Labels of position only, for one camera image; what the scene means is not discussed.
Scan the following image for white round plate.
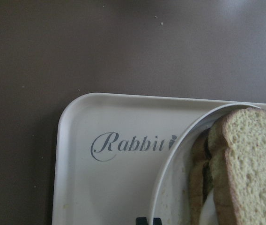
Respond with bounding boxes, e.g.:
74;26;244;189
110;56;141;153
148;104;250;225

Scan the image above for cream rabbit tray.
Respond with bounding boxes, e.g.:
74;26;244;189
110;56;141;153
52;93;266;225

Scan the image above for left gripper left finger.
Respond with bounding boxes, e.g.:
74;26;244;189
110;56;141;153
136;217;147;225

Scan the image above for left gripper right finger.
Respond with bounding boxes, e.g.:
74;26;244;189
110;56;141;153
153;217;162;225

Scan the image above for bread slice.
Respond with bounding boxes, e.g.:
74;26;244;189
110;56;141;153
209;107;266;225

